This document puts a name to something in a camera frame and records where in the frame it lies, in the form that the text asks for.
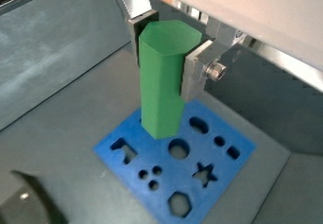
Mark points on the blue shape sorter block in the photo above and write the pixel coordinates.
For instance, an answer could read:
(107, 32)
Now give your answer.
(176, 174)

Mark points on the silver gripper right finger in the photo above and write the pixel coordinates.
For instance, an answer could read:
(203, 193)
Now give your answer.
(202, 63)

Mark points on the black curved cradle stand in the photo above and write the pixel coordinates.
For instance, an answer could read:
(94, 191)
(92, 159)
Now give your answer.
(30, 205)

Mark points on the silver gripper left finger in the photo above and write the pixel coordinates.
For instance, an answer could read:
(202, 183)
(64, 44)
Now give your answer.
(139, 14)

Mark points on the green hexagonal prism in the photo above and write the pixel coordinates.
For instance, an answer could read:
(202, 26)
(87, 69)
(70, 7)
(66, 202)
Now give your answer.
(164, 43)

